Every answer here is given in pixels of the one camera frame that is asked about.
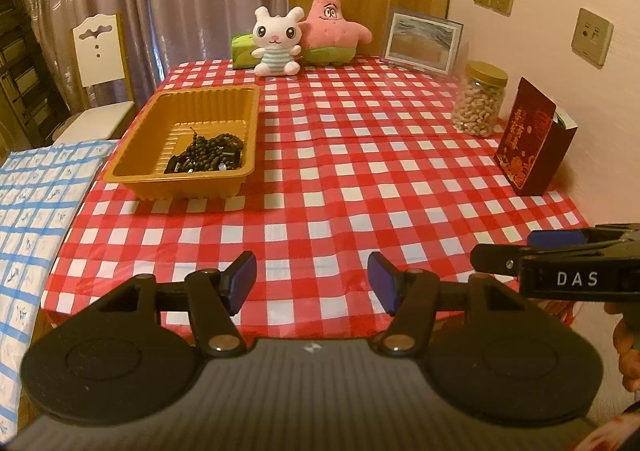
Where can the white bunny plush toy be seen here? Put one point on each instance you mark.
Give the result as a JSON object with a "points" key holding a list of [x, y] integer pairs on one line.
{"points": [[277, 41]]}

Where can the beige wall socket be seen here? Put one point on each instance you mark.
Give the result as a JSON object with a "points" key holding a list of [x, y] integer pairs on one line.
{"points": [[592, 36]]}

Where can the white wooden chair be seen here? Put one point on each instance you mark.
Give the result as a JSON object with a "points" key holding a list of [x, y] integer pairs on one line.
{"points": [[97, 51]]}

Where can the clear jar of nuts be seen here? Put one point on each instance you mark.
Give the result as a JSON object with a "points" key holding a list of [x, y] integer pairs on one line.
{"points": [[477, 103]]}

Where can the person's right hand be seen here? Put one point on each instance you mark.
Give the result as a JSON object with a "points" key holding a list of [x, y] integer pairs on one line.
{"points": [[627, 356]]}

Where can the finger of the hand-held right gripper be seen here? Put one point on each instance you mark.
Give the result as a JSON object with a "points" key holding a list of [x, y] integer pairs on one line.
{"points": [[557, 237], [495, 258]]}

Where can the green tissue box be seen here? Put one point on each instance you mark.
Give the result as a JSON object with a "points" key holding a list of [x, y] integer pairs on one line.
{"points": [[242, 51]]}

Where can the framed sand picture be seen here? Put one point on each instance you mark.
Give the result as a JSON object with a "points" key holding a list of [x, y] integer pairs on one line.
{"points": [[422, 41]]}

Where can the dark red gift box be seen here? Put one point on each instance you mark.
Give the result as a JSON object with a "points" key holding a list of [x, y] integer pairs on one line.
{"points": [[527, 141]]}

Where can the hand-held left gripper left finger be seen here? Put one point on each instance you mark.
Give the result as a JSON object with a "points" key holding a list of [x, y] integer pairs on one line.
{"points": [[241, 281]]}

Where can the pink starfish plush toy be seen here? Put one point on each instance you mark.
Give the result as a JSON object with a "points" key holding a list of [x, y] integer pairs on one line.
{"points": [[330, 26]]}

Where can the gold plastic tray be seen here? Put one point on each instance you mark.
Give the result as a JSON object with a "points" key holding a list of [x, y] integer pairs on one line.
{"points": [[150, 131]]}

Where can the blue patterned white cloth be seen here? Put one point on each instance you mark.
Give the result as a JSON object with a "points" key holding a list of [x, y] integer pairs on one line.
{"points": [[30, 221]]}

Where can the red checkered tablecloth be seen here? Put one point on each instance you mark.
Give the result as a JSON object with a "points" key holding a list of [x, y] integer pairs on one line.
{"points": [[350, 171]]}

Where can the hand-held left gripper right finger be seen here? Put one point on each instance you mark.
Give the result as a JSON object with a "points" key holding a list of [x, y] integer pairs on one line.
{"points": [[382, 282]]}

